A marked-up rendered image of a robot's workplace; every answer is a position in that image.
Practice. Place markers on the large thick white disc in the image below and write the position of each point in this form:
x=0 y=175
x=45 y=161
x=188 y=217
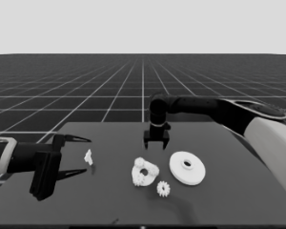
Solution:
x=194 y=175

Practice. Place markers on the small white T-shaped piece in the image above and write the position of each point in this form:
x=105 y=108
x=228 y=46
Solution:
x=88 y=157

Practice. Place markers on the white round carrier with pins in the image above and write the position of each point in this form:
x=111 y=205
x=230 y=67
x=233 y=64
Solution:
x=148 y=181

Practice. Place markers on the white gear with long teeth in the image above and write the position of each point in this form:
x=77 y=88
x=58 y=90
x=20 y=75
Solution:
x=166 y=190

